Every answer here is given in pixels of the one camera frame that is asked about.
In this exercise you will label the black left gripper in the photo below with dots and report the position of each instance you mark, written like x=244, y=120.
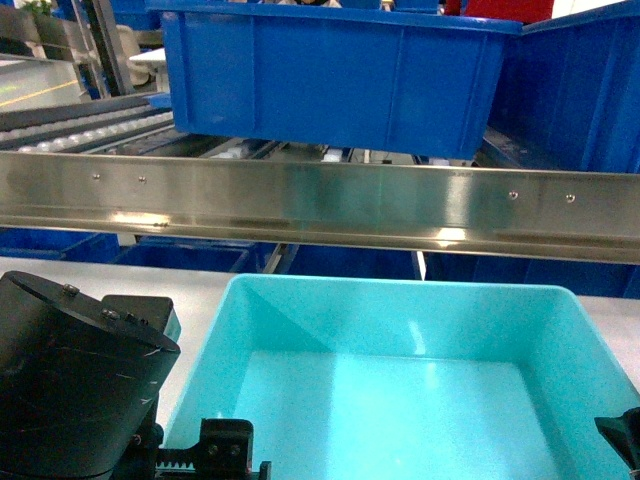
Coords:
x=224, y=450

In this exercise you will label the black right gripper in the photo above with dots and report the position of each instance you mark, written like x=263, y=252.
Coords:
x=622, y=434

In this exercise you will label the light teal plastic bin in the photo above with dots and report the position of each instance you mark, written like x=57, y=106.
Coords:
x=373, y=379

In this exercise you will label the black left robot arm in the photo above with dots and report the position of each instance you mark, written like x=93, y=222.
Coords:
x=80, y=384

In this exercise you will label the blue bin lower shelf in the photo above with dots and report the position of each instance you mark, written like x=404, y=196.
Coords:
x=189, y=257

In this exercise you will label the blue bin at right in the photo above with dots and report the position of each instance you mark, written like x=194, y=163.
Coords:
x=570, y=87

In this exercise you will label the large blue plastic bin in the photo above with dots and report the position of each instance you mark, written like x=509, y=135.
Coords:
x=403, y=82

